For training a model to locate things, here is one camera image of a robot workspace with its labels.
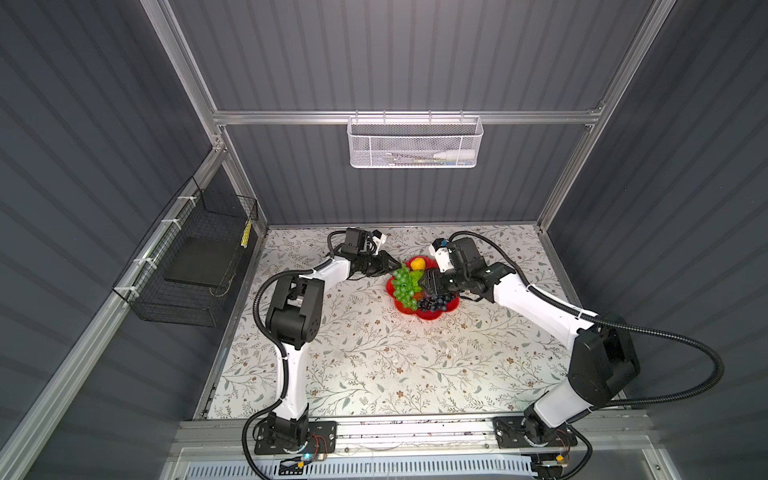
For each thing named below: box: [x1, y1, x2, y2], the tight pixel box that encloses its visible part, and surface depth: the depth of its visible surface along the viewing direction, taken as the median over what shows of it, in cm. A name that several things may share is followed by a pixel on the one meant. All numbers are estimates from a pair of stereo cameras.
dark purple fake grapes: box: [418, 290, 460, 311], surface depth 95 cm
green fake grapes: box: [392, 263, 424, 311], surface depth 96 cm
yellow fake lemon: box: [410, 257, 426, 271], surface depth 103 cm
